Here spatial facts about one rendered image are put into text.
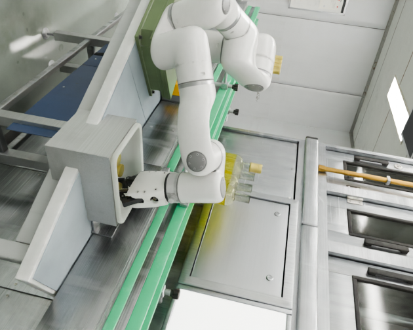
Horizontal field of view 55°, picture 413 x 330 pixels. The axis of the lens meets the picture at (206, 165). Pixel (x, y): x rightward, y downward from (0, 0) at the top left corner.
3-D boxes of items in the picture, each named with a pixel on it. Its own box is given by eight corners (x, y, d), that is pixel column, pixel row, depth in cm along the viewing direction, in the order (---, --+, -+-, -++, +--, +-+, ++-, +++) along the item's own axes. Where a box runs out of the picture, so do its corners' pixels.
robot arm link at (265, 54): (227, 40, 127) (276, 46, 125) (219, 77, 124) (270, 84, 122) (226, 22, 118) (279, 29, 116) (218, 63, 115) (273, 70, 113)
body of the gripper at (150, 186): (172, 213, 95) (130, 212, 98) (183, 186, 103) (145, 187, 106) (164, 188, 91) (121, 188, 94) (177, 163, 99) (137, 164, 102)
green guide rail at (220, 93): (165, 172, 117) (191, 177, 116) (165, 169, 116) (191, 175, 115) (248, 6, 252) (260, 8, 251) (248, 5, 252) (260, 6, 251)
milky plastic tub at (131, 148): (89, 221, 101) (121, 228, 100) (77, 151, 87) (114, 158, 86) (116, 179, 115) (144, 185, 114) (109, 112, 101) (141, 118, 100)
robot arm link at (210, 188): (217, 141, 88) (227, 137, 97) (173, 143, 91) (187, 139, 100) (221, 206, 90) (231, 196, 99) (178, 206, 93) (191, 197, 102)
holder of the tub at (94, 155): (90, 234, 105) (118, 240, 104) (75, 151, 88) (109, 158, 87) (116, 192, 118) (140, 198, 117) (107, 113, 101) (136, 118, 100)
